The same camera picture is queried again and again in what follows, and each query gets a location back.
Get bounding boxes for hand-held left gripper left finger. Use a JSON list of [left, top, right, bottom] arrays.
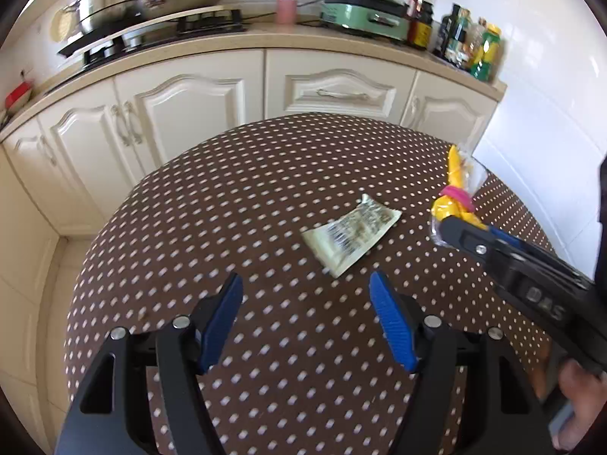
[[54, 271, 245, 455]]

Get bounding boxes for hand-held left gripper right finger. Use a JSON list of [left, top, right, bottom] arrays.
[[369, 270, 558, 455]]

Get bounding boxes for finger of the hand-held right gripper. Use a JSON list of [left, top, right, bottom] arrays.
[[437, 216, 514, 286], [484, 226, 594, 291]]

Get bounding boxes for yellow clear plastic wrapper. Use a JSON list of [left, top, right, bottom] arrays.
[[428, 144, 490, 248]]

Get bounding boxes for green white wrapper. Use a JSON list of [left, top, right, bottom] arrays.
[[302, 193, 403, 280]]

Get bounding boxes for person's right hand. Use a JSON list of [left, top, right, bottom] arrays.
[[533, 341, 607, 453]]

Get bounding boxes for brown polka dot tablecloth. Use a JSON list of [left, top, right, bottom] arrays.
[[64, 113, 558, 455]]

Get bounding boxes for yellow green bottle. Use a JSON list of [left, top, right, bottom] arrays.
[[470, 21, 503, 82]]

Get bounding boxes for clear oil bottle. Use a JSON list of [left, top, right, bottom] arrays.
[[466, 17, 487, 71]]

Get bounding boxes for dark glass bottle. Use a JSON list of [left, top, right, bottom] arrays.
[[434, 3, 471, 63]]

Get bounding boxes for dark sauce bottle red cap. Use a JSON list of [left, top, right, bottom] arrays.
[[407, 0, 436, 51]]

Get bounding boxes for cream drawer front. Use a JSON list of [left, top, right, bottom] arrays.
[[264, 49, 418, 127]]

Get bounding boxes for green electric grill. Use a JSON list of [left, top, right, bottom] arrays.
[[318, 0, 410, 43]]

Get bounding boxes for cream kitchen cabinets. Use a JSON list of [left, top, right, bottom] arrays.
[[0, 21, 508, 143]]

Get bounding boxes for pink utensil holder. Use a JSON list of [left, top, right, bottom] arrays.
[[275, 0, 299, 26]]

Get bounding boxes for black gas stove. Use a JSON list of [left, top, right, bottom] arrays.
[[56, 6, 248, 71]]

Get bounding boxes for red container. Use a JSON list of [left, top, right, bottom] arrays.
[[4, 80, 35, 111]]

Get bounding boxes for stacked steel pot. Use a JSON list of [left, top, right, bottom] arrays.
[[58, 0, 153, 38]]

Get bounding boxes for round beige disc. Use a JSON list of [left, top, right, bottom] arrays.
[[49, 8, 85, 42]]

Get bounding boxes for metal drawer handle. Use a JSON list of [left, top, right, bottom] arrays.
[[316, 88, 371, 102]]

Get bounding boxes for metal cabinet handle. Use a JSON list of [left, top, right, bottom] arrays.
[[110, 103, 131, 149], [124, 100, 144, 145]]

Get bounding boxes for black power cable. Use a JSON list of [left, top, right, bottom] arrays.
[[239, 0, 328, 28]]

